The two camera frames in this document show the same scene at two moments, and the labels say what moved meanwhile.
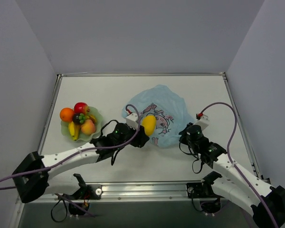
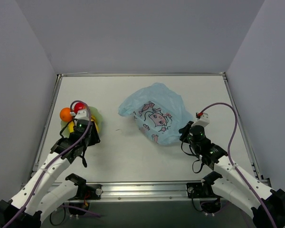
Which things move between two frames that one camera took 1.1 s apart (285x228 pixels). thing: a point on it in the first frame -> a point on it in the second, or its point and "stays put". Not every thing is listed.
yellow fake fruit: x=149 y=122 -> x=94 y=120
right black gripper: x=185 y=134 stays put
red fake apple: x=80 y=108 stays put
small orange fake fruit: x=66 y=114 stays put
